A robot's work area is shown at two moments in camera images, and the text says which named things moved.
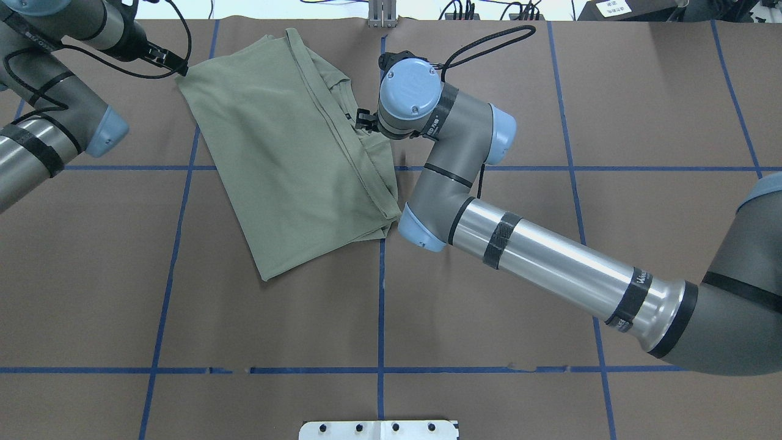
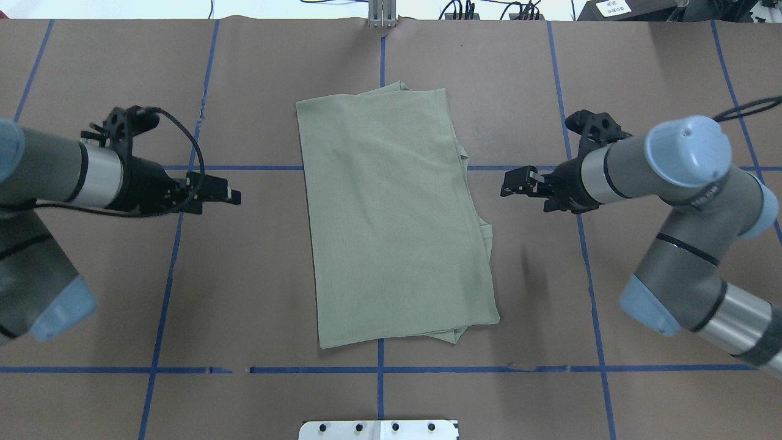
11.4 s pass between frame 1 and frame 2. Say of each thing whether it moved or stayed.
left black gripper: moved
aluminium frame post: stayed
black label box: stayed
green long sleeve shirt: moved
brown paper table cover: stayed
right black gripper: moved
